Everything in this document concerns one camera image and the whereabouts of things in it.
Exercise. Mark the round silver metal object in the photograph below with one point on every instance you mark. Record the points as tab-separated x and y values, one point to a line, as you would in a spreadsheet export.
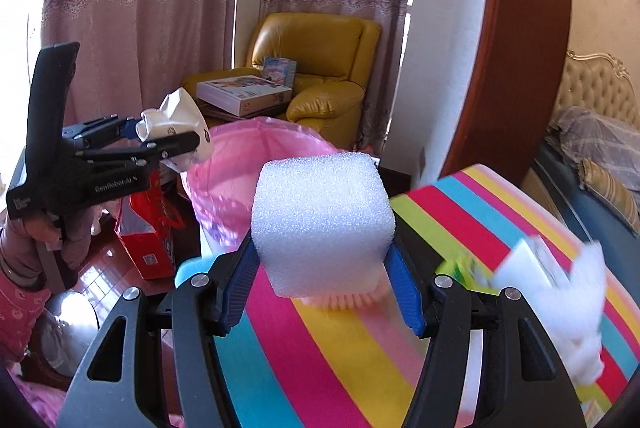
65	328

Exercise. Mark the brown wooden door frame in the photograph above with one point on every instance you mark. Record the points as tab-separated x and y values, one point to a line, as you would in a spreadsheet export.
525	58

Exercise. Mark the person's left hand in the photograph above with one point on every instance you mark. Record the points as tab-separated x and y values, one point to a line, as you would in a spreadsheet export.
80	235

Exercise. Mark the bed with blue sheet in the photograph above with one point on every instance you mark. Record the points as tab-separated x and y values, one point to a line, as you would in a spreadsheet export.
560	193

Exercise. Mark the white card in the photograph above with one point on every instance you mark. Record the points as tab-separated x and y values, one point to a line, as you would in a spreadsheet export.
525	263

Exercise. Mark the cream tufted headboard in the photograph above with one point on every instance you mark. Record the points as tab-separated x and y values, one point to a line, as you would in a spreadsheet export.
590	83

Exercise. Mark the red shopping bag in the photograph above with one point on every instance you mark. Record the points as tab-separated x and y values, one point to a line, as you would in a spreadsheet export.
150	248

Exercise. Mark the trash bin with pink liner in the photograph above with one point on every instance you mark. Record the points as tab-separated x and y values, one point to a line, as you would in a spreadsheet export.
235	188

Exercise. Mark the white paper cup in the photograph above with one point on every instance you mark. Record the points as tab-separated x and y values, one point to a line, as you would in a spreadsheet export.
180	113

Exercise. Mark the grey patterned blanket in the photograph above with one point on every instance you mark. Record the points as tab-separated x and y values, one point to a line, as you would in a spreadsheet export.
595	133

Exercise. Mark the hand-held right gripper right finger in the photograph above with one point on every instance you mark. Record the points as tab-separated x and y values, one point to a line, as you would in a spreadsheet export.
405	293

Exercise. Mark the colourful striped tablecloth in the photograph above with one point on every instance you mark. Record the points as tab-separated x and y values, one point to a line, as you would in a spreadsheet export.
320	358

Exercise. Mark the person's left forearm pink sleeve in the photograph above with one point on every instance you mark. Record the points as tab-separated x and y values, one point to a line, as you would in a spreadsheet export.
20	308

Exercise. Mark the green plastic bag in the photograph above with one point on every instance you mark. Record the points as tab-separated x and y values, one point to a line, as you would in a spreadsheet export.
467	268

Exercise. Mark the yellow leather armchair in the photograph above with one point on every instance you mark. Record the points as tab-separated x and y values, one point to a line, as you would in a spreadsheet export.
320	38

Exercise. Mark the pink bristle brush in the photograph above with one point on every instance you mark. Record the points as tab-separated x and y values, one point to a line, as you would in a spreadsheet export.
350	299

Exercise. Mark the white plastic bag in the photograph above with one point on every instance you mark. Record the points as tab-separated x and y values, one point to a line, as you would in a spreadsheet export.
575	308

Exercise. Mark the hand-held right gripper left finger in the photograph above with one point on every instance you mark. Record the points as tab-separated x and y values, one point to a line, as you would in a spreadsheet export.
241	279

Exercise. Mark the small light blue box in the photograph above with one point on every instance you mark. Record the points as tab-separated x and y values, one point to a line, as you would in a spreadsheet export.
279	69

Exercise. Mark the white foam block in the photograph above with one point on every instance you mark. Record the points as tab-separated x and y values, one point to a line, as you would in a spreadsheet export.
320	218

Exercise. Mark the dark brown flat box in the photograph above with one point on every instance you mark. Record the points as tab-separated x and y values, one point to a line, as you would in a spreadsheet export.
220	112

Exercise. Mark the large flat white box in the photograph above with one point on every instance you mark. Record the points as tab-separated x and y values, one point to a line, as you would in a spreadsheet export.
240	95

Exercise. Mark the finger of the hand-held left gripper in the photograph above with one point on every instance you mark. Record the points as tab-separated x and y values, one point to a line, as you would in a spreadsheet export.
131	128
170	144

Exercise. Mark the striped pillow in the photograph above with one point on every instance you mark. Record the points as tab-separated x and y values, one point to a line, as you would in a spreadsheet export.
610	193

